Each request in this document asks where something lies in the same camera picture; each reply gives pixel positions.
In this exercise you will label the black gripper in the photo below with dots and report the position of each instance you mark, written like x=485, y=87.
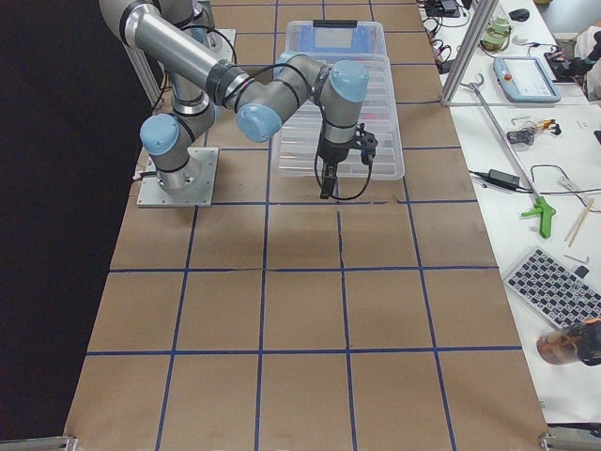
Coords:
x=331, y=154

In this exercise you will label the clear plastic box lid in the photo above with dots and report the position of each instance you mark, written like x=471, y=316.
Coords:
x=294, y=146

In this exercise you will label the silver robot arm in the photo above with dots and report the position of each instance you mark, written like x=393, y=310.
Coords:
x=203, y=82
x=203, y=25

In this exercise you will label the clear plastic storage box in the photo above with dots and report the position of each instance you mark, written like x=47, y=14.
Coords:
x=366, y=38

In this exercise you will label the brown paper table cover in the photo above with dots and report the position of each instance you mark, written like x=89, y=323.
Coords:
x=276, y=321

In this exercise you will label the black power adapter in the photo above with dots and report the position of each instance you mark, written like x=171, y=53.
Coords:
x=501, y=179

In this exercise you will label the green glass jar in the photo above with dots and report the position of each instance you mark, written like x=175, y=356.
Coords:
x=497, y=34

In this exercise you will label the blue teach pendant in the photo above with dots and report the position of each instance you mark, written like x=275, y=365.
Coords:
x=524, y=80

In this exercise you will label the silver hex key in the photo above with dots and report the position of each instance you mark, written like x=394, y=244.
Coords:
x=580, y=261

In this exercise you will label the checkered calibration board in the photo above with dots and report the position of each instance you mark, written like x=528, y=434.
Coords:
x=560, y=296

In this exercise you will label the wooden chopsticks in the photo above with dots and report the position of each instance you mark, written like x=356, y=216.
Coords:
x=574, y=230

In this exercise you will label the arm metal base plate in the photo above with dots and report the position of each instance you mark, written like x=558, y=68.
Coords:
x=193, y=185
x=225, y=42

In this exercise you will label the black box latch handle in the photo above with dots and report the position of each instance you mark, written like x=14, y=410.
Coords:
x=335, y=23

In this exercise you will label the green handled reacher grabber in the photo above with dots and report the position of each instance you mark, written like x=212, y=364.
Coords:
x=540, y=206

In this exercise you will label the aluminium frame post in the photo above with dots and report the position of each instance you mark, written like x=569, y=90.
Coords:
x=476, y=29

